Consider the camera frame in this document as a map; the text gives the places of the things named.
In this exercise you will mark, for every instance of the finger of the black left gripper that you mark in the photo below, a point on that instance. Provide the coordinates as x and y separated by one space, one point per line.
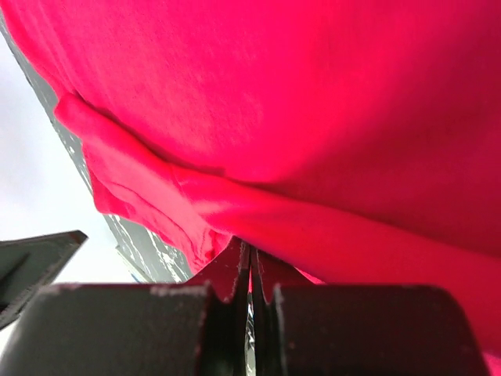
31 263

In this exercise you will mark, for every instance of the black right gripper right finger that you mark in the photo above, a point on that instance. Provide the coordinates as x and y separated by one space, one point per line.
302 328

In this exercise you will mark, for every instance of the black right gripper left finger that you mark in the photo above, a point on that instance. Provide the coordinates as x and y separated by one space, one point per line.
194 328

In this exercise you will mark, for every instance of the pink red t-shirt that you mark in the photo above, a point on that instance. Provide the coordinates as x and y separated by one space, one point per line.
357 140

